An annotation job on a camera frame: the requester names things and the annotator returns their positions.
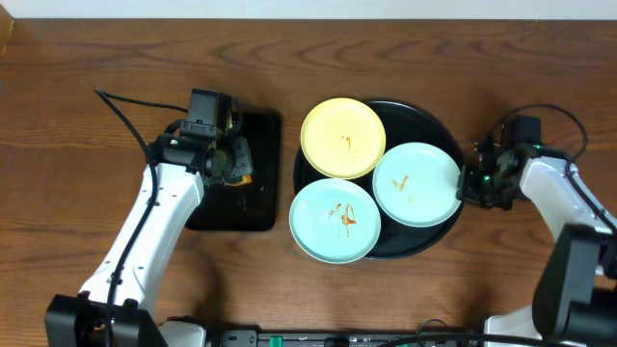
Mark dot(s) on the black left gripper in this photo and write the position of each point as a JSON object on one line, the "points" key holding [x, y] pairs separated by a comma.
{"points": [[238, 148]]}

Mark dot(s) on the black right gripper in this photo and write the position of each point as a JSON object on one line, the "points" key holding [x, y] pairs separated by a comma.
{"points": [[468, 193]]}

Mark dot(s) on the orange green sponge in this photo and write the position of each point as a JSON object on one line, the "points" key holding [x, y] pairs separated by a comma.
{"points": [[245, 179]]}

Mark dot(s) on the pale green plate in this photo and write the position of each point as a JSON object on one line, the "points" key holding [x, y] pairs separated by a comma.
{"points": [[415, 184]]}

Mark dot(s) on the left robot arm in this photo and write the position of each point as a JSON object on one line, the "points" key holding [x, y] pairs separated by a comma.
{"points": [[114, 306]]}

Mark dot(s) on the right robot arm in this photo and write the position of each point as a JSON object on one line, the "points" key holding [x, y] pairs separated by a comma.
{"points": [[567, 305]]}

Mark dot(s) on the rectangular black tray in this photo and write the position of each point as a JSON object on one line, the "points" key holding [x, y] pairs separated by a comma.
{"points": [[250, 207]]}

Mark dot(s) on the round black tray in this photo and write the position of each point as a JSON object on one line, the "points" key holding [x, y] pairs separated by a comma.
{"points": [[403, 124]]}

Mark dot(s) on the yellow plate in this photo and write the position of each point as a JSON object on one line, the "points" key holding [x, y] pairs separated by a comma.
{"points": [[343, 138]]}

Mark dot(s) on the pale blue plate front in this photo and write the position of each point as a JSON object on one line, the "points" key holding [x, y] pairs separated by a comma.
{"points": [[334, 221]]}

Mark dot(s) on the black equipment bar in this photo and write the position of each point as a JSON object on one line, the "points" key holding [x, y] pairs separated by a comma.
{"points": [[308, 339]]}

